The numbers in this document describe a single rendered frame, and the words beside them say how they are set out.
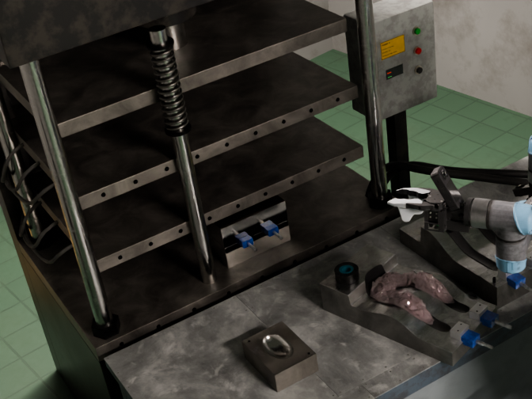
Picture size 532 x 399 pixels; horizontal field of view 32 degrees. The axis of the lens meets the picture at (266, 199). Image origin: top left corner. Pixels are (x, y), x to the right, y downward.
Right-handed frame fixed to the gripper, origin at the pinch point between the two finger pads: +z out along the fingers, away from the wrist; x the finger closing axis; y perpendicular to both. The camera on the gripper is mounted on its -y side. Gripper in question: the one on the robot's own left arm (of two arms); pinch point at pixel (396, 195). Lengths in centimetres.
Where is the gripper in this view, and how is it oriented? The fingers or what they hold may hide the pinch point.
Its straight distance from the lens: 246.8
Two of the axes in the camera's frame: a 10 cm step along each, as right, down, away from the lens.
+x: 4.4, -4.1, 8.0
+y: 0.8, 9.0, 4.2
